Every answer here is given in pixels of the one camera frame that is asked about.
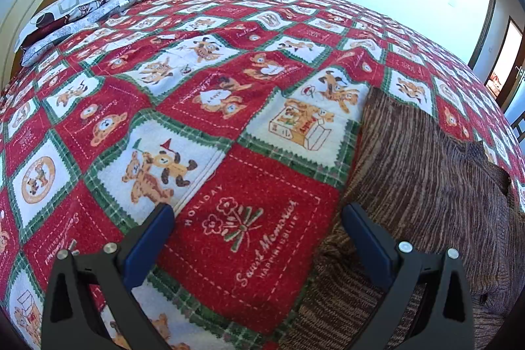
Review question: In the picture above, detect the brown knitted sweater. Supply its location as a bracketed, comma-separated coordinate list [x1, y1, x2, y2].
[283, 88, 525, 350]

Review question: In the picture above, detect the dark wooden door frame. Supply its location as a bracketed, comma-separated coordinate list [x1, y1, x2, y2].
[468, 0, 525, 129]

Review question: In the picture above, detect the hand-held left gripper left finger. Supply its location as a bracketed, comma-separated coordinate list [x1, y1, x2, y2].
[41, 203, 176, 350]

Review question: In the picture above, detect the grey patterned pillow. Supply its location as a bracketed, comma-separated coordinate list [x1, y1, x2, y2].
[20, 0, 139, 68]

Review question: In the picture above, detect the cream wooden headboard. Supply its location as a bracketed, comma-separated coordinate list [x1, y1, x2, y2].
[0, 0, 211, 88]

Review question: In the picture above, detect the red printed blanket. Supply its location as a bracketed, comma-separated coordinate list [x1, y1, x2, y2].
[0, 0, 525, 350]

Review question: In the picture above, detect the dotted patterned pillow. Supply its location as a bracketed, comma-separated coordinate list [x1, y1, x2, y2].
[14, 0, 150, 52]

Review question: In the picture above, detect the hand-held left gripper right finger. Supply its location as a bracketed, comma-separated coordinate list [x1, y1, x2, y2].
[341, 204, 481, 350]

